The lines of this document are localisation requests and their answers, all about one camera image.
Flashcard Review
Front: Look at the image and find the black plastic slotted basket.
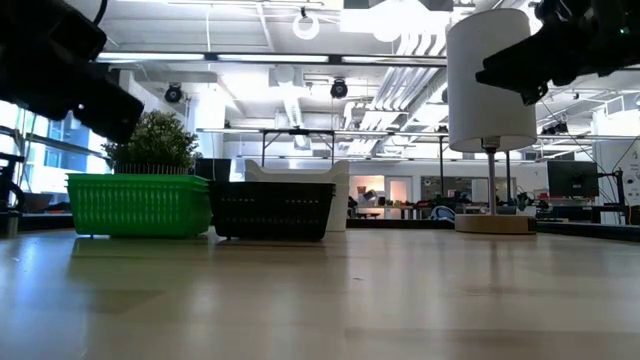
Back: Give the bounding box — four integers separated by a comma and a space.
208, 180, 337, 188
209, 183, 336, 242

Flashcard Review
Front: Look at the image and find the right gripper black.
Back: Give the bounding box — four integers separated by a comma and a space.
474, 0, 640, 107

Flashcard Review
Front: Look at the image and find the white plastic handled bin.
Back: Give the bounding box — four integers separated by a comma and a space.
243, 158, 352, 233

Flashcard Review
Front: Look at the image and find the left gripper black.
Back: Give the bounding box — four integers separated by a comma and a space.
0, 0, 146, 145

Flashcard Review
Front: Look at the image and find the green plastic slotted basket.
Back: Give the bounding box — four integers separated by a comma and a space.
67, 178, 213, 238
65, 172, 210, 182

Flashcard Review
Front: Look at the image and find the artificial plant in ribbed pot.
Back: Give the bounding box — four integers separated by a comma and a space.
101, 109, 202, 176

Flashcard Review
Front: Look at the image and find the white ceiling ring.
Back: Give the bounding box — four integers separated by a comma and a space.
291, 13, 322, 42

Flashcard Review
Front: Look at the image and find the black computer monitor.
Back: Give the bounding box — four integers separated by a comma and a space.
545, 159, 601, 199

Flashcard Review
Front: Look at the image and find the black box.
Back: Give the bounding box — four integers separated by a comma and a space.
194, 158, 233, 183

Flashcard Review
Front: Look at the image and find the white shade wooden base lamp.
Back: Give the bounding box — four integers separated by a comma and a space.
445, 6, 539, 236

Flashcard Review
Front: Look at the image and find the blue and white object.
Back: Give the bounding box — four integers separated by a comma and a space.
429, 204, 457, 222

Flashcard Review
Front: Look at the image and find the long ceiling light bar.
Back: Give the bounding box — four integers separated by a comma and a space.
97, 51, 447, 65

